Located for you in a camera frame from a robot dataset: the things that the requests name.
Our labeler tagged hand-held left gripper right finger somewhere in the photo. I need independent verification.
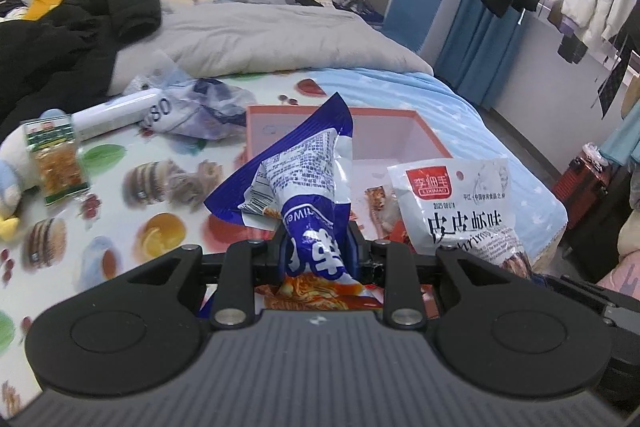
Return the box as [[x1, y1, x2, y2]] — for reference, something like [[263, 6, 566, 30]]
[[346, 222, 535, 329]]

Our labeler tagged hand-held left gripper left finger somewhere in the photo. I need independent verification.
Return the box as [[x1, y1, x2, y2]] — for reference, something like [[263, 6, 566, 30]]
[[116, 227, 290, 329]]

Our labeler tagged orange snack packet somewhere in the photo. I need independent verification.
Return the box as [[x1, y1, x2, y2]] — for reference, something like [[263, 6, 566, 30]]
[[387, 219, 418, 255]]

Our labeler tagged brown snack packet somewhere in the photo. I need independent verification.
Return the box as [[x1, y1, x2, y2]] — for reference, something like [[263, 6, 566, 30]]
[[364, 186, 401, 239]]

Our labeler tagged blue snack packet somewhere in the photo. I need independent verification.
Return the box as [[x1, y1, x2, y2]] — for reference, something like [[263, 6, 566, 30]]
[[204, 93, 383, 313]]

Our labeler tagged white snack packet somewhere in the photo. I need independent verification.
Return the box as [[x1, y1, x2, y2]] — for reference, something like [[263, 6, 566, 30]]
[[387, 157, 533, 280]]

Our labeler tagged pink cardboard box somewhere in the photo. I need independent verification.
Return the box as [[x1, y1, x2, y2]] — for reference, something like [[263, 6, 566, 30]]
[[244, 103, 455, 258]]

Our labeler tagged green snack packet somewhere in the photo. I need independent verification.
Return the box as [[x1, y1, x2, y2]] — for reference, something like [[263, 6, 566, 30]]
[[21, 114, 92, 206]]

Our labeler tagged red suitcase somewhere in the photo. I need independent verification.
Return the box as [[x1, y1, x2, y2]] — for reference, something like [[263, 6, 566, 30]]
[[550, 142, 613, 258]]

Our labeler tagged printed food mat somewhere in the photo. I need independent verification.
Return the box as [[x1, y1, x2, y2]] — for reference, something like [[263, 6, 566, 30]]
[[0, 74, 331, 408]]

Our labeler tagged blue white plastic bag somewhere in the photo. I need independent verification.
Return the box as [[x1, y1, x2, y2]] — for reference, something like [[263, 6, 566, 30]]
[[129, 51, 257, 141]]

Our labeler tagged white tube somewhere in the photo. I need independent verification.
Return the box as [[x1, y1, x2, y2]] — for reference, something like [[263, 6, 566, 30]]
[[70, 89, 167, 141]]

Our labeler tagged grey duvet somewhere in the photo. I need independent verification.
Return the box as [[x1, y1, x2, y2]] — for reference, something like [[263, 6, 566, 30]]
[[107, 0, 435, 98]]

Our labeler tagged blue curtain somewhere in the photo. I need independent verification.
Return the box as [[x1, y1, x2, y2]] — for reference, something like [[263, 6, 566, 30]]
[[434, 0, 531, 110]]

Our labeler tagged blue chair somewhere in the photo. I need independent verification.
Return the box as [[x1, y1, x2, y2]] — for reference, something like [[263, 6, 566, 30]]
[[381, 0, 449, 54]]

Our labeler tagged white yellow plush toy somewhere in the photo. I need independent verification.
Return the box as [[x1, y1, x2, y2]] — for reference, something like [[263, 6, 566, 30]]
[[0, 109, 42, 239]]

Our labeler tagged black jacket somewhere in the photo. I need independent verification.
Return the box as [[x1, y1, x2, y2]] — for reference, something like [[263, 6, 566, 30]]
[[0, 0, 163, 140]]

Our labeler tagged yellow cloth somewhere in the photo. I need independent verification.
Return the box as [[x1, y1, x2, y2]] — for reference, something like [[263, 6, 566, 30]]
[[25, 0, 73, 24]]

